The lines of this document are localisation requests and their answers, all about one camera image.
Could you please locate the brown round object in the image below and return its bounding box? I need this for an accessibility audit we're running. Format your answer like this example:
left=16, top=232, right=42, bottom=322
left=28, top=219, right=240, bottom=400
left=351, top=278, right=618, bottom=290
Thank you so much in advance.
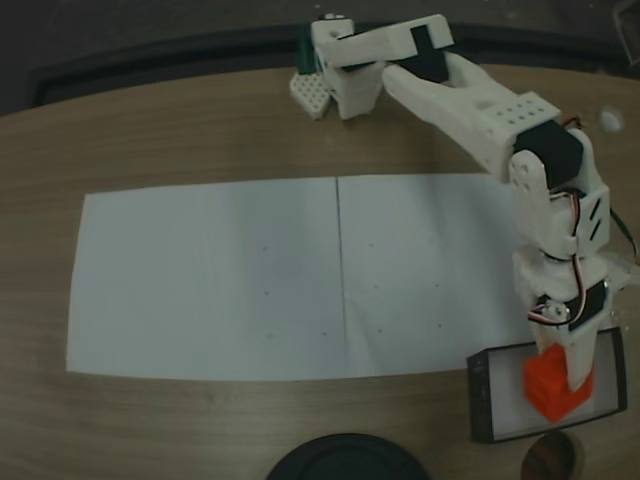
left=519, top=432, right=586, bottom=480

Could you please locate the green table clamp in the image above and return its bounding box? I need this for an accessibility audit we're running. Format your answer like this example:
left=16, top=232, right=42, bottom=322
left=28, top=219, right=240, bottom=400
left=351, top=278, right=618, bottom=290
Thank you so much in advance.
left=297, top=28, right=320, bottom=76

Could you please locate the small white round object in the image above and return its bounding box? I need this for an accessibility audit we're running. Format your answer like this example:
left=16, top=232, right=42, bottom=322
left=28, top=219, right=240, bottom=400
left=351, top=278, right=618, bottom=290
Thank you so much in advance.
left=599, top=107, right=624, bottom=134

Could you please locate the dark brown open box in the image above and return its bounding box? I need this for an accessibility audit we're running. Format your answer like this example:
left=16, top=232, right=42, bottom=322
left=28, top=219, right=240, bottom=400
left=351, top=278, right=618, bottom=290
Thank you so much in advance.
left=466, top=327, right=629, bottom=445

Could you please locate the orange plastic cube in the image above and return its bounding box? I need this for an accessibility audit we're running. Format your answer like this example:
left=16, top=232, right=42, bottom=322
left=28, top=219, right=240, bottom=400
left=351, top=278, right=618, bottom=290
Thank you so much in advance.
left=522, top=343, right=596, bottom=425

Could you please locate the white perforated mount plate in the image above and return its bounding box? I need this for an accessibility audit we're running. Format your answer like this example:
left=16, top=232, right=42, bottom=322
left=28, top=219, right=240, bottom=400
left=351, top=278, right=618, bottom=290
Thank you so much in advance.
left=289, top=72, right=335, bottom=121

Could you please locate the thin black cable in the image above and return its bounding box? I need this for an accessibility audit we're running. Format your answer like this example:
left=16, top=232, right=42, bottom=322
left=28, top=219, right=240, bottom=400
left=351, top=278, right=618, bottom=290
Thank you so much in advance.
left=607, top=207, right=640, bottom=264

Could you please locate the white paper sheet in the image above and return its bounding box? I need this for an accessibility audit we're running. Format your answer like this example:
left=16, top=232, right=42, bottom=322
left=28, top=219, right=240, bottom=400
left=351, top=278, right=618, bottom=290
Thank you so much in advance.
left=66, top=177, right=347, bottom=381
left=336, top=173, right=541, bottom=377

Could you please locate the black round object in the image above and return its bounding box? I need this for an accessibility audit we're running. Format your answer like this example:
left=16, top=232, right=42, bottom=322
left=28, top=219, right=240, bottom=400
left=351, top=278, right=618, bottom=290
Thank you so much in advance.
left=264, top=432, right=431, bottom=480

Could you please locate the red white black servo cable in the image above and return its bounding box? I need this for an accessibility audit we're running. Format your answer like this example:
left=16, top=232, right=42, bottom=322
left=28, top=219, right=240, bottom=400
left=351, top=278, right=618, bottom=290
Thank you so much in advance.
left=528, top=189, right=592, bottom=326

